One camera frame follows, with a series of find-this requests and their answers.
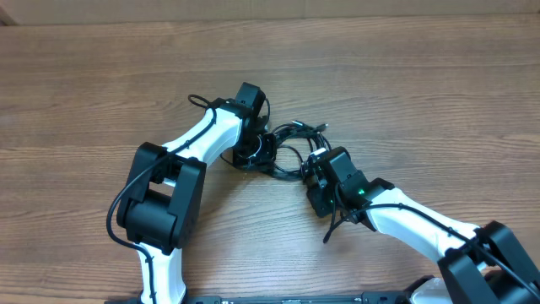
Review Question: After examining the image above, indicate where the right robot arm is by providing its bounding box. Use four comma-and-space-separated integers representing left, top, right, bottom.
301, 147, 539, 303

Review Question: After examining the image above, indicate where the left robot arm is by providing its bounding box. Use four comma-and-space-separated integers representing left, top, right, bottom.
105, 83, 277, 303

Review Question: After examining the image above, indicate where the black USB cable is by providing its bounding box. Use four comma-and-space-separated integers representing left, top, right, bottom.
263, 120, 332, 182

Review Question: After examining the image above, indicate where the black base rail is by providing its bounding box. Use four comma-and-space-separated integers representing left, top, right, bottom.
105, 290, 410, 304

